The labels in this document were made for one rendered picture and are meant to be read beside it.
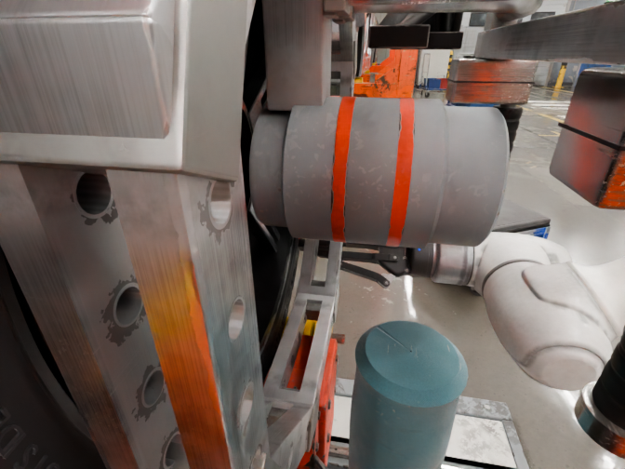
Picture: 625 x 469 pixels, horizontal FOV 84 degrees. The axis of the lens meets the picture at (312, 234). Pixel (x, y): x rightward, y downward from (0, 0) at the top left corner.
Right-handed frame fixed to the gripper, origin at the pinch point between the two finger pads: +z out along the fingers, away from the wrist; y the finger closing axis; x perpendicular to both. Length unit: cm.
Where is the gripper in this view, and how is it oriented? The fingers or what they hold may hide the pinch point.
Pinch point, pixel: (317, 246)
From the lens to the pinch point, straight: 64.7
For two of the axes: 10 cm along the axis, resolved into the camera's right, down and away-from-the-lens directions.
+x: -1.3, -3.1, -9.4
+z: -9.8, -0.8, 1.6
